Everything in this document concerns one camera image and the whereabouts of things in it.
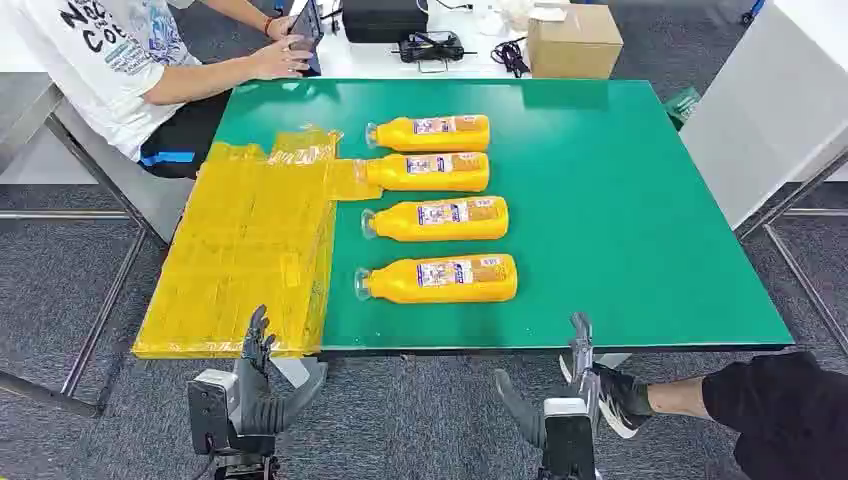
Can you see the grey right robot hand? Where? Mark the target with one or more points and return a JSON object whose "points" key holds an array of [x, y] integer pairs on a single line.
{"points": [[583, 371]]}

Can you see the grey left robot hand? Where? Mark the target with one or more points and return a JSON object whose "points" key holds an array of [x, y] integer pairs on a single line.
{"points": [[255, 397]]}

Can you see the orange drink bottle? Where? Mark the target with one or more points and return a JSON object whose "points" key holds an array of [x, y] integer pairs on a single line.
{"points": [[430, 134], [440, 279], [430, 173], [437, 220]]}

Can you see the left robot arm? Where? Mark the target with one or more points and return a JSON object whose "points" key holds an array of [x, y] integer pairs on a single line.
{"points": [[242, 464]]}

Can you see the black and white shoe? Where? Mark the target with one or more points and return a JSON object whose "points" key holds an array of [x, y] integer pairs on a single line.
{"points": [[616, 397]]}

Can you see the yellow plastic sheet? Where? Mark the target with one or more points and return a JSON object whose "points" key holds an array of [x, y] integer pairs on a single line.
{"points": [[245, 252]]}

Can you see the green table mat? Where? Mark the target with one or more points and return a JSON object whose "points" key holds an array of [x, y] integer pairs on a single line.
{"points": [[629, 232]]}

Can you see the person's leg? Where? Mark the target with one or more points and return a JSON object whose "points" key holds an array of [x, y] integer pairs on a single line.
{"points": [[775, 411]]}

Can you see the small green packet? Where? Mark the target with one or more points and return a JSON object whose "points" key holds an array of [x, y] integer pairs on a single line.
{"points": [[684, 106]]}

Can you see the white table with steel legs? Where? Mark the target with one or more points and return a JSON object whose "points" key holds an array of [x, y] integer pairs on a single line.
{"points": [[768, 112]]}

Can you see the brown cardboard box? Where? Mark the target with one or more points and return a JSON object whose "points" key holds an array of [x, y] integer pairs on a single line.
{"points": [[573, 43]]}

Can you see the white desk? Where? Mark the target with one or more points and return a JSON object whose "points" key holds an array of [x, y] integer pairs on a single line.
{"points": [[371, 60]]}

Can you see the seated person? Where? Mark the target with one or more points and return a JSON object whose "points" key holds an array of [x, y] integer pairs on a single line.
{"points": [[112, 66]]}

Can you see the white plastic clutter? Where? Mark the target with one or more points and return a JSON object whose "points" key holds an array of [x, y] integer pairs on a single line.
{"points": [[510, 14]]}

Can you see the dark tablet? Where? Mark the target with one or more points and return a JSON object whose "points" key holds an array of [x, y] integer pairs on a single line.
{"points": [[308, 30]]}

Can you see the black case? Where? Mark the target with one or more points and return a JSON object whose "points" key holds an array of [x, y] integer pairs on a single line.
{"points": [[384, 20]]}

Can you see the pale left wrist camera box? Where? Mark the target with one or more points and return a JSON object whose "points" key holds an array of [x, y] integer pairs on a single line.
{"points": [[210, 411]]}

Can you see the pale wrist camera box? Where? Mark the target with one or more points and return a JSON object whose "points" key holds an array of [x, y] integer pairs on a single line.
{"points": [[568, 437], [210, 411]]}

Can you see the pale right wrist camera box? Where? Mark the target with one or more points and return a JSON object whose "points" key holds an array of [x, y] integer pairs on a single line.
{"points": [[568, 437]]}

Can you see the grey table with steel frame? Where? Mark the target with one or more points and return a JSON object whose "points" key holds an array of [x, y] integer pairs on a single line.
{"points": [[99, 172]]}

